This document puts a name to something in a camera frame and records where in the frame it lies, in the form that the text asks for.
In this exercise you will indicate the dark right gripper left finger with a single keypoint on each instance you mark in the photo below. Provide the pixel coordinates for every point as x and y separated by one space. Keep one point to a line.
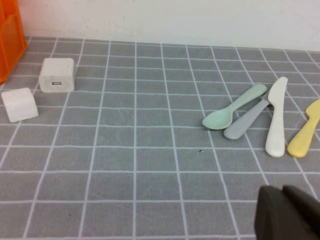
271 215

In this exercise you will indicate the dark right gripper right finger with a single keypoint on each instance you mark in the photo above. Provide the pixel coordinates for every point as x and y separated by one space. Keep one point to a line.
305 217

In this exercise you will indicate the grey plastic cutlery piece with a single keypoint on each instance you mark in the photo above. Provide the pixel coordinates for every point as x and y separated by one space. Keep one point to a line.
237 127

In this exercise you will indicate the orange plastic cutlery holder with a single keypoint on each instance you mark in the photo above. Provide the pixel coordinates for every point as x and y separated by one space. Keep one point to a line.
10 37

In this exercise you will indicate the yellow plastic knife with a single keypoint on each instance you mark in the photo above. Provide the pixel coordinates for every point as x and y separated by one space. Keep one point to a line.
301 140

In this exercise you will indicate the white plastic knife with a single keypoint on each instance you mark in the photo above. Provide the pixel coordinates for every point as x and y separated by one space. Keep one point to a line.
276 120

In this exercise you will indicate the mint green plastic spoon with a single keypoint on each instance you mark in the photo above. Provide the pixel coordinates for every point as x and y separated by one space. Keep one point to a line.
220 120

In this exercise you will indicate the grey white-grid tablecloth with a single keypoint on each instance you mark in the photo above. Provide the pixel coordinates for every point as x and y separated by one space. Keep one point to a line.
140 155

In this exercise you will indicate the white USB charger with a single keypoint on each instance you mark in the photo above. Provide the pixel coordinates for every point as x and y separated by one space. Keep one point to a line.
57 72

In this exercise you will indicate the white cube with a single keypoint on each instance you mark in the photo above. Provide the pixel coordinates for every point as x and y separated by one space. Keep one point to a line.
20 105

